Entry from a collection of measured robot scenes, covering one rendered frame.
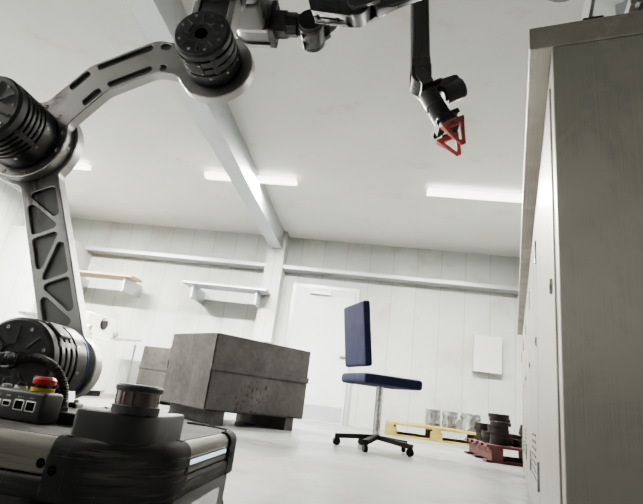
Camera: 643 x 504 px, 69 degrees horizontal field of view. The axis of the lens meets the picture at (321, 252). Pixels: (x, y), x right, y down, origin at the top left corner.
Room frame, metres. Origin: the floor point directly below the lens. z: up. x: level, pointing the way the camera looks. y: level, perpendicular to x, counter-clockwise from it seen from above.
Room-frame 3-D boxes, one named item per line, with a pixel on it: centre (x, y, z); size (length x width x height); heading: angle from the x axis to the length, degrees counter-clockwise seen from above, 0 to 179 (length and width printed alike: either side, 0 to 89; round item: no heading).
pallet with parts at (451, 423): (6.81, -1.84, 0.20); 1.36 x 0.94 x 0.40; 83
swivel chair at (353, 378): (4.08, -0.61, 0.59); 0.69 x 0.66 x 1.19; 86
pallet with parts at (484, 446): (4.63, -2.23, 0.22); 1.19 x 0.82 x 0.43; 83
